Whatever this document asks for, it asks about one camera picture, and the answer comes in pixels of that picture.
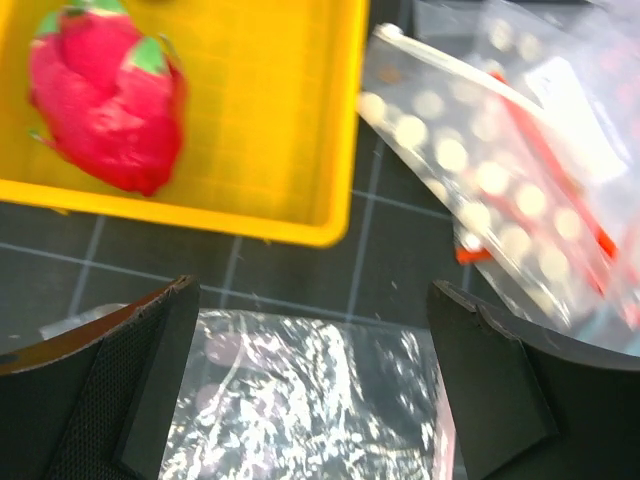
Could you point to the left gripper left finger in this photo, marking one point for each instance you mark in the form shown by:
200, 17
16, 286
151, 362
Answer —
97, 401

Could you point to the black grid mat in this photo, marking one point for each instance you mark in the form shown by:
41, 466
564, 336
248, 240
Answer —
399, 238

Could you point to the orange zipper clear bag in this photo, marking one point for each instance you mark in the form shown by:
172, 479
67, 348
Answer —
518, 206

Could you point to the pink zipper polka dot bag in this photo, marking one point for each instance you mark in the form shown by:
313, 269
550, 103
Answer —
265, 396

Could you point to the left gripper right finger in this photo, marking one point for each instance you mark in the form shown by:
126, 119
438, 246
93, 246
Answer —
531, 403

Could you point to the white polka dot bag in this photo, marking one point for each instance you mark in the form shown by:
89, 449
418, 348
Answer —
406, 97

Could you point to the red dragon fruit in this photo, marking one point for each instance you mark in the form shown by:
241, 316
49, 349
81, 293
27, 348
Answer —
111, 98

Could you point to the yellow plastic bin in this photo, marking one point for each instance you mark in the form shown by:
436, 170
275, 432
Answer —
270, 124

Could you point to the red dotted clear bag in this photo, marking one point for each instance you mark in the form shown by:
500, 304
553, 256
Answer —
599, 40

